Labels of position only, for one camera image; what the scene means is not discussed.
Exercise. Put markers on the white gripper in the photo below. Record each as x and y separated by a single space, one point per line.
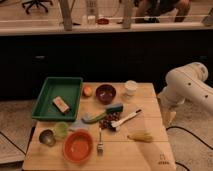
168 116

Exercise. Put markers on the yellow banana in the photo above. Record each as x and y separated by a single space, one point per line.
141 136

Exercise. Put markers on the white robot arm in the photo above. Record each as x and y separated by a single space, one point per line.
185 82

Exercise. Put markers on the purple bowl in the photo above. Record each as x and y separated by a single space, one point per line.
105 93

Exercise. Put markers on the orange bowl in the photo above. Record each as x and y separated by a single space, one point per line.
78 146

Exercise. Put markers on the white cup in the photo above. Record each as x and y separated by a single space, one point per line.
130 87

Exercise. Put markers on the wooden board table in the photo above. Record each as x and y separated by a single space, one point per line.
119 152

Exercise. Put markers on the red grapes bunch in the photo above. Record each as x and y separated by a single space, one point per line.
105 123

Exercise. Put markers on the silver fork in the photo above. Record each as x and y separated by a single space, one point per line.
100 143

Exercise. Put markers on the orange peach fruit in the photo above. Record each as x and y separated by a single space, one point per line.
87 91

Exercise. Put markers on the grey blue cloth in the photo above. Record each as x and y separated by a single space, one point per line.
78 125

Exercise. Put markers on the seated person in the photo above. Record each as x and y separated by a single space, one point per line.
148 10

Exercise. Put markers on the small green cup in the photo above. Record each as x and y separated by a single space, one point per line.
61 129

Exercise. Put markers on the tan sponge block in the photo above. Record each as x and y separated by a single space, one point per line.
60 104

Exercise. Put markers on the green plastic tray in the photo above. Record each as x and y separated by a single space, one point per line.
68 88

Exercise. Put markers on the red dish on counter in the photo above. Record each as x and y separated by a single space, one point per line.
102 21

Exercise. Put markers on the small metal cup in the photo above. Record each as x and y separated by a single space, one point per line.
47 137

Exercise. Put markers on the black office chair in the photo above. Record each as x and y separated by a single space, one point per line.
38 3

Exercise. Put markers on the green handled scrub brush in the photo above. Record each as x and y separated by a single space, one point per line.
112 108

